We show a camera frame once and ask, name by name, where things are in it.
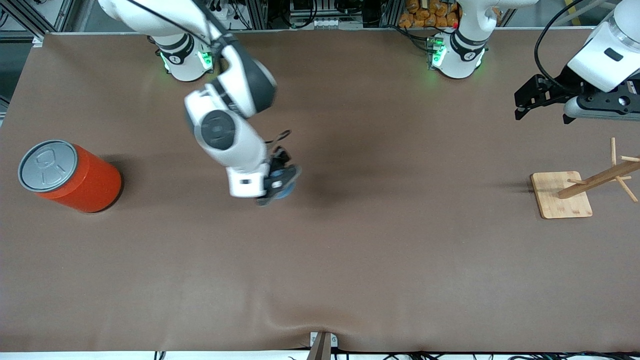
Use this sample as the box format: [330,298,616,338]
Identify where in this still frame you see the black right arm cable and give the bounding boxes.
[125,0,293,151]

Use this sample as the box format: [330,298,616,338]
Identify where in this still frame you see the orange can with grey lid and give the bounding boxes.
[18,139,123,214]

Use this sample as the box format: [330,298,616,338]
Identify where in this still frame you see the green-lit electronics box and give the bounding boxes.
[425,35,447,70]

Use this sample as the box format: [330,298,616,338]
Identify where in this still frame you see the brown table mat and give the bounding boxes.
[0,27,640,353]

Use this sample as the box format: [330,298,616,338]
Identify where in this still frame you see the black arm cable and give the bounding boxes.
[533,0,587,94]
[125,0,293,151]

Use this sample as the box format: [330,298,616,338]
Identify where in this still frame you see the orange packaged goods pile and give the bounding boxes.
[398,0,462,29]

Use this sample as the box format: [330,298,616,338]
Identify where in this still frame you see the white power strip with plugs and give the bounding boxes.
[207,0,251,29]

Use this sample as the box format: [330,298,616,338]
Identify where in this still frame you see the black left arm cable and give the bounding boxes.
[533,0,587,94]

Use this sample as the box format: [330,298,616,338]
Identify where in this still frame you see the metal table clamp bracket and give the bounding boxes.
[309,331,339,360]

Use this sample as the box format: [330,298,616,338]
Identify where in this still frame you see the wooden mug tree stand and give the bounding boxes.
[530,137,640,220]

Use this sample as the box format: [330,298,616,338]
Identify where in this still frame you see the blue plastic cup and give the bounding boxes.
[272,178,297,201]

